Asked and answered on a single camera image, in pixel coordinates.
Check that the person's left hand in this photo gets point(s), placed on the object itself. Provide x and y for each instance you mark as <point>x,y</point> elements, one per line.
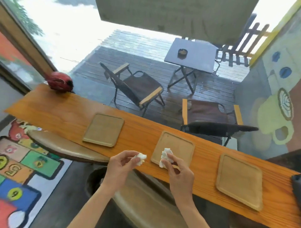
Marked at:
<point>117,169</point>

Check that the person's right hand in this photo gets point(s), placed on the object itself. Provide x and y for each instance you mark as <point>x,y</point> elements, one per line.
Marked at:
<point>182,180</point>

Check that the small tissue ball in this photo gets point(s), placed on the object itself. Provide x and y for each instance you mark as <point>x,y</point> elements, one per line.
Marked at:
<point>141,157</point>

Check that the tissue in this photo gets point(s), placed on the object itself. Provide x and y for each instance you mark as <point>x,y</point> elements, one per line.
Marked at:
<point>165,156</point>

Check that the square wooden tray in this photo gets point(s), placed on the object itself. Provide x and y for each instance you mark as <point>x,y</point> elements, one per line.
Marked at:
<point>181,145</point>
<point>239,180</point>
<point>103,130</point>

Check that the person's left forearm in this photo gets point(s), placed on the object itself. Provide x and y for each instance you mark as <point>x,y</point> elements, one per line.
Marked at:
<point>91,211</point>

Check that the round trash bin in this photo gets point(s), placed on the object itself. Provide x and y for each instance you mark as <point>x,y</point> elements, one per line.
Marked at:
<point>94,183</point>

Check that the tan leather chair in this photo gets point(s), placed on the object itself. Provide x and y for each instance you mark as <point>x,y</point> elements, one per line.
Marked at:
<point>65,148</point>
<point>141,206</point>

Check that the dark folding chair wooden armrests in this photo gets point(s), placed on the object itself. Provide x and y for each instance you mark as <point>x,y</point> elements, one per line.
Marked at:
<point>209,112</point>
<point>141,87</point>

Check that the grey outdoor mat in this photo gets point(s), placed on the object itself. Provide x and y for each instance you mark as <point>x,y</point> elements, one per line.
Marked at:
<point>94,89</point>

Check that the colourful hopscotch rug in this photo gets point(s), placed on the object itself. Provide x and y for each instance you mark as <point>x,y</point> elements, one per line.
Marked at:
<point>28,169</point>

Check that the red helmet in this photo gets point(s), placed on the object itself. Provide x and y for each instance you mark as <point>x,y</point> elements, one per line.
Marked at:
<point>60,82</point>

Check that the black backpack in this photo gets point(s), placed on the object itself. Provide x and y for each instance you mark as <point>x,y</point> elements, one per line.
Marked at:
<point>296,188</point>

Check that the grey folding outdoor table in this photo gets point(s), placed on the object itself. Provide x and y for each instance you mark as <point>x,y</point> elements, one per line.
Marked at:
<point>195,56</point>

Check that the black ashtray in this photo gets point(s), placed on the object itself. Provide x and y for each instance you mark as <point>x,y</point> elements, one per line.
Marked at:
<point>182,52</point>

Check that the wooden picket fence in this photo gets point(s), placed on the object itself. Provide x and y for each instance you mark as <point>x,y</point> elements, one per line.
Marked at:
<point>244,47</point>

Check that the beige hanging sign board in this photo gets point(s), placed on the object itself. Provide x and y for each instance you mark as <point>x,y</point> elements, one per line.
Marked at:
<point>176,16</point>

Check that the wooden window frame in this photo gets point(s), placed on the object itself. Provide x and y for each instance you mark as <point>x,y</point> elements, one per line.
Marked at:
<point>28,47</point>

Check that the yellow corner post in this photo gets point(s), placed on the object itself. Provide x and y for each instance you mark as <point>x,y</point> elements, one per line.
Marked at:
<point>275,30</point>

